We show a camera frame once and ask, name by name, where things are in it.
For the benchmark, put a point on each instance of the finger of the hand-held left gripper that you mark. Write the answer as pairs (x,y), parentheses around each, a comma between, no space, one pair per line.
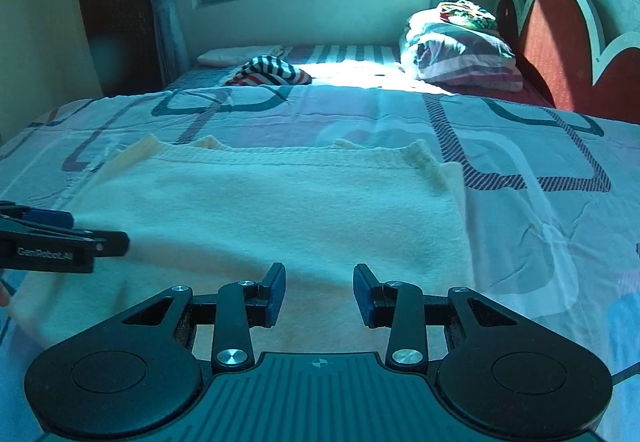
(112,243)
(52,217)

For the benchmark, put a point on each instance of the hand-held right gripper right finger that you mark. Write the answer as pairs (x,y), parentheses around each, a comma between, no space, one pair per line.
(362,297)

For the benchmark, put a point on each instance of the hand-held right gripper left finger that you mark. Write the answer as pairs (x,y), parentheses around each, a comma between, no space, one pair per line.
(275,297)

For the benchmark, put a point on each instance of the cream knit sweater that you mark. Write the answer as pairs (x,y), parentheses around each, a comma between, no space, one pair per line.
(280,217)

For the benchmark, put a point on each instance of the person's left hand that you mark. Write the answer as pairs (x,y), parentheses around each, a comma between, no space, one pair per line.
(2,296)

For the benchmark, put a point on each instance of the patterned pastel bed blanket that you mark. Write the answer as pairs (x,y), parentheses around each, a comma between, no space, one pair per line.
(540,222)

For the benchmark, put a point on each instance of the dark wooden door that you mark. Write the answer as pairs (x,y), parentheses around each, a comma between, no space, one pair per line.
(115,12)

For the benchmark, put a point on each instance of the white pillow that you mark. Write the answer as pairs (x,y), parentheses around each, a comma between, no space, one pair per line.
(225,56)

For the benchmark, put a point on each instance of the black white striped cloth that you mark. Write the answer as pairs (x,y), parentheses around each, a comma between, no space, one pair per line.
(270,71)

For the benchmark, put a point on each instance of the striped bed sheet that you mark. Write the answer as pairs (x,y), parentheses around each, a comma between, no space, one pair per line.
(350,59)

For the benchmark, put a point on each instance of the blue curtain beside door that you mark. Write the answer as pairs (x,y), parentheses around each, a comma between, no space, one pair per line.
(162,2)

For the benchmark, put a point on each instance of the folded striped quilt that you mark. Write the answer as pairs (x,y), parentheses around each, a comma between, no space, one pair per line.
(460,54)

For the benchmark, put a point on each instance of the colourful floral cloth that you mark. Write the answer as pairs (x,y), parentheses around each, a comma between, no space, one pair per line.
(467,16)

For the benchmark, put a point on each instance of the red white scalloped headboard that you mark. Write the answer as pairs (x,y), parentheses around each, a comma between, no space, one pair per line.
(555,37)

